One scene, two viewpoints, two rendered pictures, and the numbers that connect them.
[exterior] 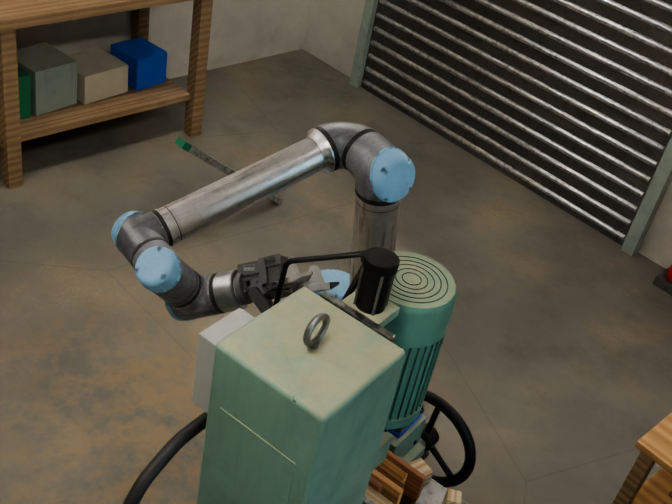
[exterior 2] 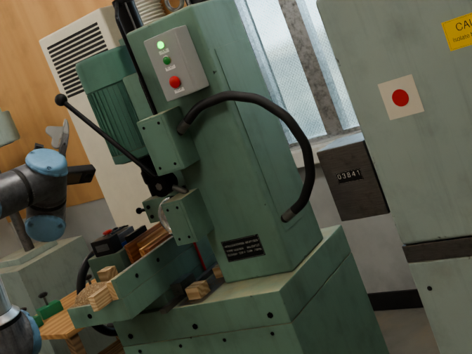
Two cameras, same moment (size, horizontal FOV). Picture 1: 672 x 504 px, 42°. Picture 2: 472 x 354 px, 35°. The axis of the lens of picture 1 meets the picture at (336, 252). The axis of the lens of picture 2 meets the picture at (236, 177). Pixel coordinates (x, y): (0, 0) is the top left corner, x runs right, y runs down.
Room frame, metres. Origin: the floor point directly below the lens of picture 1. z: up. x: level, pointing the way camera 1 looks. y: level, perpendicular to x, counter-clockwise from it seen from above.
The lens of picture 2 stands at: (0.97, 2.01, 1.37)
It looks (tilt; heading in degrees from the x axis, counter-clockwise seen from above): 9 degrees down; 273
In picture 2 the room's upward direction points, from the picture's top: 21 degrees counter-clockwise
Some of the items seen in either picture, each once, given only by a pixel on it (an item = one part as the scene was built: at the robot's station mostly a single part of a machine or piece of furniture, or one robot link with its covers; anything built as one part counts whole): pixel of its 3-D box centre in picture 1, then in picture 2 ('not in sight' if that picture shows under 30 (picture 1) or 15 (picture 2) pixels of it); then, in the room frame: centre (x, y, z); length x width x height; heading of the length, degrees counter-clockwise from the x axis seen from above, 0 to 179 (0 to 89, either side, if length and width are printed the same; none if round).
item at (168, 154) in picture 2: not in sight; (168, 141); (1.18, 0.10, 1.22); 0.09 x 0.08 x 0.15; 149
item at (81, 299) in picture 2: not in sight; (95, 290); (1.52, 0.07, 0.92); 0.14 x 0.09 x 0.04; 149
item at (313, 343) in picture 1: (316, 330); (174, 1); (1.04, 0.00, 1.55); 0.06 x 0.02 x 0.07; 149
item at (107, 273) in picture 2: not in sight; (108, 274); (1.50, -0.05, 0.92); 0.04 x 0.04 x 0.04; 47
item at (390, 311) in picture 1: (370, 298); (135, 27); (1.17, -0.07, 1.53); 0.08 x 0.08 x 0.17; 59
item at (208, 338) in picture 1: (227, 363); (176, 63); (1.09, 0.14, 1.40); 0.10 x 0.06 x 0.16; 149
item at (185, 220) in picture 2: not in sight; (187, 217); (1.21, 0.09, 1.02); 0.09 x 0.07 x 0.12; 59
